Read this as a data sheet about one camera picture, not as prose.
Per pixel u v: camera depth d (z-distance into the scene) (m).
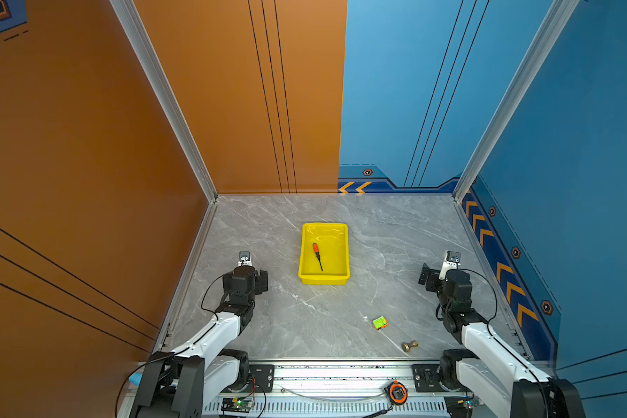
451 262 0.74
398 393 0.69
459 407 0.70
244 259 0.77
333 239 1.05
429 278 0.79
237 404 0.71
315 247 1.02
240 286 0.68
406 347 0.77
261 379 0.74
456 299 0.64
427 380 0.72
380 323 0.81
